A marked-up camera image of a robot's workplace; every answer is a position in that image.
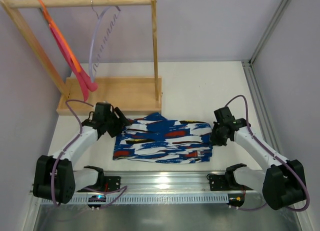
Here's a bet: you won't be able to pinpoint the blue patterned trousers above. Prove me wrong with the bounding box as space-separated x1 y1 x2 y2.
112 112 213 164

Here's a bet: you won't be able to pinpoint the lilac plastic hanger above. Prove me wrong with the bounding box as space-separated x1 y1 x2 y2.
88 0 122 83

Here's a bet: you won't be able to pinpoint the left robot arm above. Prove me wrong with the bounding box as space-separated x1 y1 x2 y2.
32 102 132 206

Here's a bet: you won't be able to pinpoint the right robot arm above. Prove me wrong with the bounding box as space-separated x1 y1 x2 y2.
210 106 308 210

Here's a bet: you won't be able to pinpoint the orange plastic hanger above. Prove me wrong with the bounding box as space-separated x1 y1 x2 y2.
37 0 82 74

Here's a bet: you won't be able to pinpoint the wooden clothes rack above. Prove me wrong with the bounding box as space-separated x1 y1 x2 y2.
0 0 162 116

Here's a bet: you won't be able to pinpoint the pink cloth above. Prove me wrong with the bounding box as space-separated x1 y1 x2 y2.
49 24 98 101

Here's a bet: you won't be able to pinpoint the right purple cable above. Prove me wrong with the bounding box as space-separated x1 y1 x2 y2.
223 94 311 212

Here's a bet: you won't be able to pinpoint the aluminium corner frame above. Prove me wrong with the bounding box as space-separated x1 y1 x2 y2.
241 0 292 152

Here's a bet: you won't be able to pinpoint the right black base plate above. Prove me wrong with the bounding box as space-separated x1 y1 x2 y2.
206 173 252 191

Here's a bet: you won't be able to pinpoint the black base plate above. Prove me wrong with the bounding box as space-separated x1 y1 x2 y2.
100 176 121 192
206 173 252 191

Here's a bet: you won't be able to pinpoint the aluminium mounting rail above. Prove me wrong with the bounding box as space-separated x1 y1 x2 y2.
28 169 305 196

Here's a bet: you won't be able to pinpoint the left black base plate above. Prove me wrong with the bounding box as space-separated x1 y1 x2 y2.
100 176 121 192

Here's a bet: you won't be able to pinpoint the slotted cable duct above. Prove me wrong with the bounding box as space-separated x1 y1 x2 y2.
39 192 230 205

